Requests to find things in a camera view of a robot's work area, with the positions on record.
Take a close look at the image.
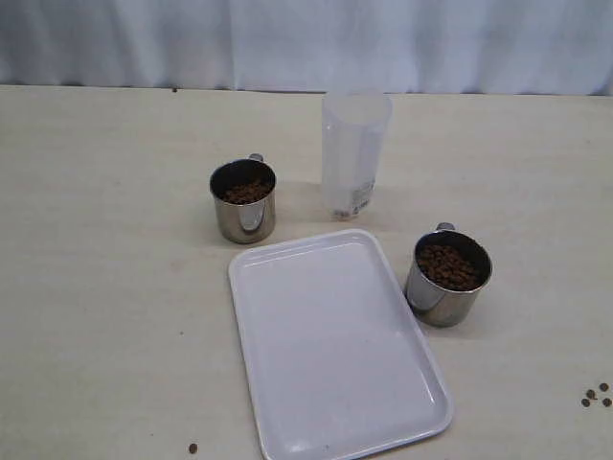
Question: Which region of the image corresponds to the white curtain backdrop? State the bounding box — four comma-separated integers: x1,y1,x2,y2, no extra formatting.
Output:
1,1,612,95

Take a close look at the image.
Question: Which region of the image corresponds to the white plastic tray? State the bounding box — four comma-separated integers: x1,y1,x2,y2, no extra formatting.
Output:
228,229,454,459

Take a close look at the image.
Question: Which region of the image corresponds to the tall translucent plastic container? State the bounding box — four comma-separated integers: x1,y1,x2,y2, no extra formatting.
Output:
321,90,393,220

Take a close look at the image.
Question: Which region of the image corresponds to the right steel mug with kibble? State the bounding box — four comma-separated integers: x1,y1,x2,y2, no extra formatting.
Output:
404,222,492,328

